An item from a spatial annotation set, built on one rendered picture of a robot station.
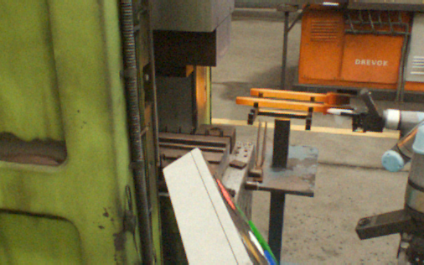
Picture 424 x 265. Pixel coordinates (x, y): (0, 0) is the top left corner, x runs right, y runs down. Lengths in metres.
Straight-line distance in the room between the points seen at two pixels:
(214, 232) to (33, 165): 0.50
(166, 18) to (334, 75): 3.83
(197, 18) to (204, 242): 0.56
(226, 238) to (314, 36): 4.15
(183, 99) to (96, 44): 0.74
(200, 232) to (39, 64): 0.51
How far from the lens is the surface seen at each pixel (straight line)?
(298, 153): 2.07
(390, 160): 1.75
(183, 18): 1.09
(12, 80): 1.07
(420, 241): 0.93
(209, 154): 1.33
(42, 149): 1.09
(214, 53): 1.14
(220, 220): 0.69
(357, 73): 4.84
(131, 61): 0.94
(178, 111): 1.61
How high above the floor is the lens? 1.59
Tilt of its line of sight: 24 degrees down
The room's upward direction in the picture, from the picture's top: straight up
